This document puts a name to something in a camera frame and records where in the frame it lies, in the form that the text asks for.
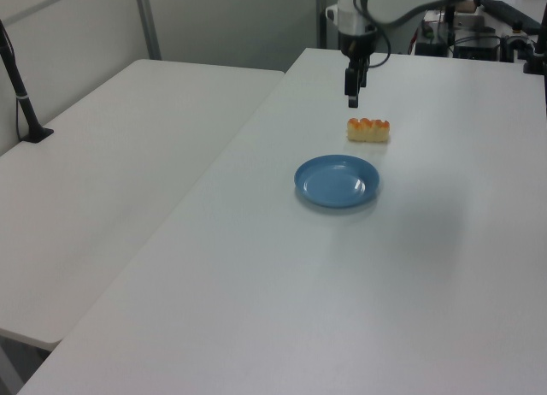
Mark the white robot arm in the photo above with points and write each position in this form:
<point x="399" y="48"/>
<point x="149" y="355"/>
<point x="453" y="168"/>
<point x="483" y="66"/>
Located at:
<point x="397" y="4"/>

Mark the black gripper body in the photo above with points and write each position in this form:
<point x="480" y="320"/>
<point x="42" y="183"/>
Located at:
<point x="357" y="44"/>

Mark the orange glazed bread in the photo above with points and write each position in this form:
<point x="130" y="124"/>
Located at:
<point x="368" y="131"/>

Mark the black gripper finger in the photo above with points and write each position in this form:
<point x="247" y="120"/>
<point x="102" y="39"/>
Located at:
<point x="351" y="87"/>
<point x="363" y="72"/>

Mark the black table clamp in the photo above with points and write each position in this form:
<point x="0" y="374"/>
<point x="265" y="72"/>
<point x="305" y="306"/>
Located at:
<point x="537" y="48"/>

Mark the black electronics box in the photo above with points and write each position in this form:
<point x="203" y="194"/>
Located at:
<point x="431" y="48"/>

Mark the blue round plate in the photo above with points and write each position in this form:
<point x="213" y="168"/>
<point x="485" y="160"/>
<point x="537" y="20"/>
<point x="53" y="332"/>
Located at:
<point x="335" y="183"/>

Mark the black pole stand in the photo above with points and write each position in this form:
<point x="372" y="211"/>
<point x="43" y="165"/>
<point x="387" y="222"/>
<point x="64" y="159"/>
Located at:
<point x="19" y="91"/>

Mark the white adjacent table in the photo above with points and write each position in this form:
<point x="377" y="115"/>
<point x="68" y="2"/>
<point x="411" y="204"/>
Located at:
<point x="107" y="177"/>

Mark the black keyboard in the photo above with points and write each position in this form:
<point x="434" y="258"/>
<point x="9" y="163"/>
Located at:
<point x="510" y="14"/>

